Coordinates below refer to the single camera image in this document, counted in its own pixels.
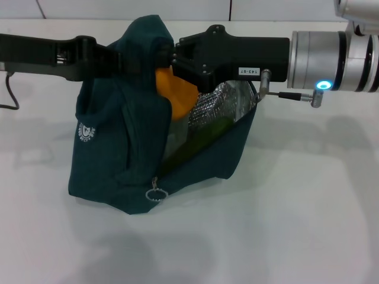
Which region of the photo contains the clear blue-rimmed food container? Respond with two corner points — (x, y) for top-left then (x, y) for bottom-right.
(165, 117), (191, 162)

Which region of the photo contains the orange pear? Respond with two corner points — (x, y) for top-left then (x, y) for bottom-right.
(156, 67), (198, 121)

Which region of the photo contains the left gripper cable with plug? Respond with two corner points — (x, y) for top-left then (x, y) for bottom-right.
(0, 70), (20, 111)

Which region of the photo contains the dark teal insulated lunch bag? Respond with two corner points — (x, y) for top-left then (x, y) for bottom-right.
(67, 15), (258, 216)

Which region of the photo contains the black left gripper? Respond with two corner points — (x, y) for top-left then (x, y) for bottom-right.
(0, 33), (131, 82)

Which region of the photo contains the green cucumber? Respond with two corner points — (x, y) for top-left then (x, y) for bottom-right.
(162, 117), (235, 176)

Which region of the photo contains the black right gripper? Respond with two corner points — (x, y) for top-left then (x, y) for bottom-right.
(159, 25), (290, 91)

